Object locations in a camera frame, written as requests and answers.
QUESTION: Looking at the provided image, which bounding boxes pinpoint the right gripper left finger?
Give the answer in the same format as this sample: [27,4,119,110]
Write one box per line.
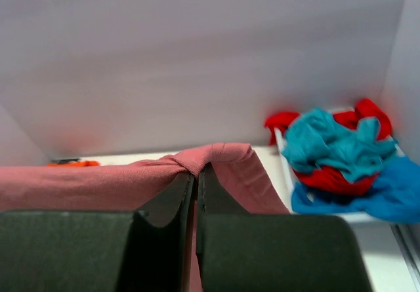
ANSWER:
[131,173,195,291]

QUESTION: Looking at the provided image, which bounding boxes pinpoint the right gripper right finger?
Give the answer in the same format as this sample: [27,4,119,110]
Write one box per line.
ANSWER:
[196,165,249,291]

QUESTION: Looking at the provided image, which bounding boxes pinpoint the pink t-shirt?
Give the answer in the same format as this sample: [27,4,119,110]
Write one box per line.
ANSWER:
[1,143,287,291]

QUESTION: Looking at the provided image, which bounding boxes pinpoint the white plastic bin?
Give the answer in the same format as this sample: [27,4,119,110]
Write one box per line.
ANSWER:
[274,106,406,224]

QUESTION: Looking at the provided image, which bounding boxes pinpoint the red crumpled t-shirt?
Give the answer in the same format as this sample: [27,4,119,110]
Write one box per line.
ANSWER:
[264,98,392,196]

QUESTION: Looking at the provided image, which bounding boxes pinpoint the teal crumpled t-shirt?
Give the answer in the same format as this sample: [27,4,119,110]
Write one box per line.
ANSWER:
[282,108,396,182]

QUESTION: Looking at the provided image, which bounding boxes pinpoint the folded orange t-shirt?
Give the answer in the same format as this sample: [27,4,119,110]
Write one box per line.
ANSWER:
[47,159,100,167]

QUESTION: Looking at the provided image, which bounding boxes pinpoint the blue crumpled t-shirt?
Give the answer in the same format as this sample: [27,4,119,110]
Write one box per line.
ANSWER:
[291,156,419,224]

